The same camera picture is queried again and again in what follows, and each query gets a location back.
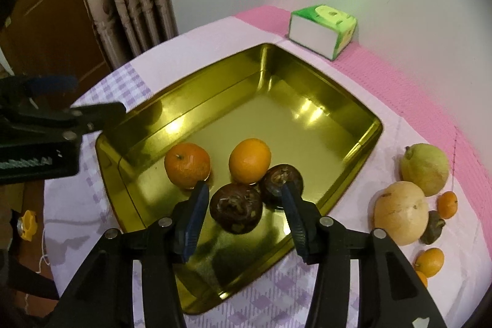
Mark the green guava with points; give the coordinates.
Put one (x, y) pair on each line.
(424, 168)

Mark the dark passion fruit front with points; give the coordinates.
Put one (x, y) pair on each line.
(236, 208)

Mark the pale yellow round fruit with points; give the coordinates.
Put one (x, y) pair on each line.
(401, 212)

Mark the small orange tangerine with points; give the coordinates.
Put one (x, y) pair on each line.
(447, 204)

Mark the deep orange tangerine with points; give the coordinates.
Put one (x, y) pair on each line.
(187, 169)

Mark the brown wooden cabinet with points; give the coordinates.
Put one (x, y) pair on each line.
(57, 24)

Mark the gold and maroon tin box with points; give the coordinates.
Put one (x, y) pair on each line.
(269, 120)

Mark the green tissue box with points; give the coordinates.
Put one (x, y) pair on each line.
(319, 32)

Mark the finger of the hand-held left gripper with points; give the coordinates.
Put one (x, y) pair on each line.
(50, 83)
(96, 113)

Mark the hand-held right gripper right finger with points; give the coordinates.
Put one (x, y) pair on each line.
(294, 220)

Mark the large light orange tangerine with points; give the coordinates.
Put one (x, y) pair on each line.
(250, 161)

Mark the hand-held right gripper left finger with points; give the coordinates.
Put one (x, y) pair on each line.
(196, 216)

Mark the dark brown water chestnut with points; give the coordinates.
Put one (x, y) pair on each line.
(278, 178)
(433, 227)

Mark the yellow plastic knob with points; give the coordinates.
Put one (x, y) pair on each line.
(27, 225)

